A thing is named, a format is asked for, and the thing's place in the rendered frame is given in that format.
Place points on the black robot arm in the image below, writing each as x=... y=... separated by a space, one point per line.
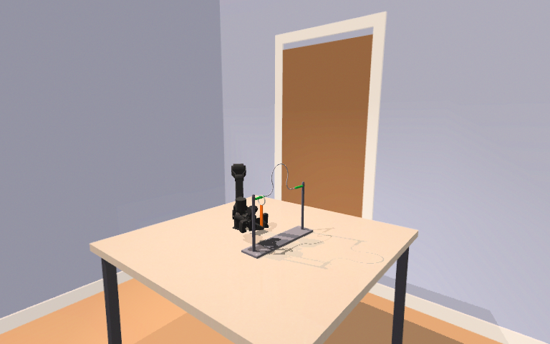
x=238 y=171

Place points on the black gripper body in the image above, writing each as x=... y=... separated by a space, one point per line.
x=245 y=222

